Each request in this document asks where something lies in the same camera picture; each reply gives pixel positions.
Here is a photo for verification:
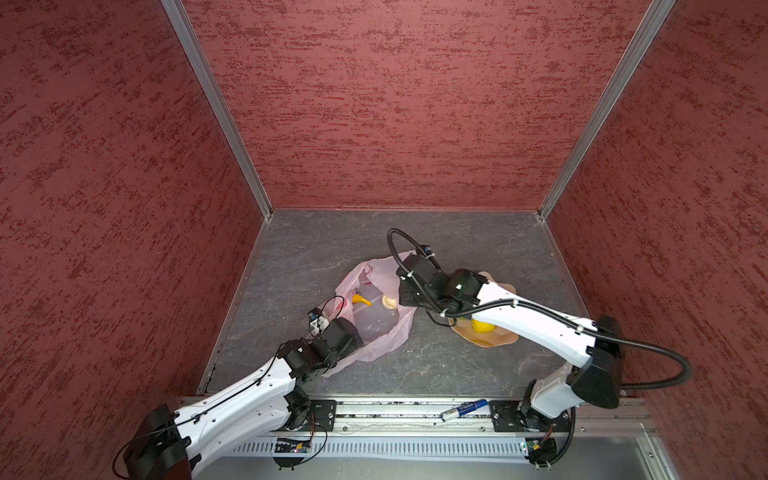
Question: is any thin black left cable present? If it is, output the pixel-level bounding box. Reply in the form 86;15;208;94
111;293;348;480

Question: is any left small circuit board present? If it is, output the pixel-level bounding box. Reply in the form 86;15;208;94
274;438;313;456

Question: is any pink translucent plastic bag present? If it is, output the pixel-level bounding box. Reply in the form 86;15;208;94
319;256;416;378

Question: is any pink faceted plastic bowl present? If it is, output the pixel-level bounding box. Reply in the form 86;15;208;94
448;271;520;349

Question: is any right small circuit board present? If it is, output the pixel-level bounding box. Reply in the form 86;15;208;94
525;438;558;468

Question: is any right aluminium corner post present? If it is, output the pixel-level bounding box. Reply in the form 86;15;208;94
538;0;676;223

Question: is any fake yellow banana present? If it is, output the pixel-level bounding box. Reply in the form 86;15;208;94
351;294;372;306

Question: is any fake yellow lemon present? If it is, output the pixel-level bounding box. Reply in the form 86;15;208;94
471;319;496;334

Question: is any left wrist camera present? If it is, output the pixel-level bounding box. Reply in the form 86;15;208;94
308;308;330;337

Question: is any fake beige peach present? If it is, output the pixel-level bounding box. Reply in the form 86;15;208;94
381;295;398;310

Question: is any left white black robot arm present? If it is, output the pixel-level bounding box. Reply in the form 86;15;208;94
118;318;364;479

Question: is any small circuit board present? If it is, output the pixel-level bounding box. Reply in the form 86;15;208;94
525;438;558;468
274;438;313;456

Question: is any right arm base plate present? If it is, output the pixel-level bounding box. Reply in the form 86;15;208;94
488;400;571;434

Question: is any aluminium front rail frame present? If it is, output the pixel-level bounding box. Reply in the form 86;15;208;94
193;396;679;479

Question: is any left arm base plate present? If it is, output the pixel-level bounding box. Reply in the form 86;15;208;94
300;399;338;432

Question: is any blue white marker pen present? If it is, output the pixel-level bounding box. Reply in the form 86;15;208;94
440;399;488;422

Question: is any left aluminium corner post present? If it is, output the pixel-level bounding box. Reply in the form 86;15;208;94
161;0;274;221

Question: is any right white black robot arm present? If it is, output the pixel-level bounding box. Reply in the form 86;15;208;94
397;254;623;430

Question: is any black corrugated cable conduit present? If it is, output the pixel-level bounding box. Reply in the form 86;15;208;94
386;227;694;391

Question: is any aluminium corner post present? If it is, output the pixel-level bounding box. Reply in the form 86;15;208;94
161;0;274;221
538;0;676;223

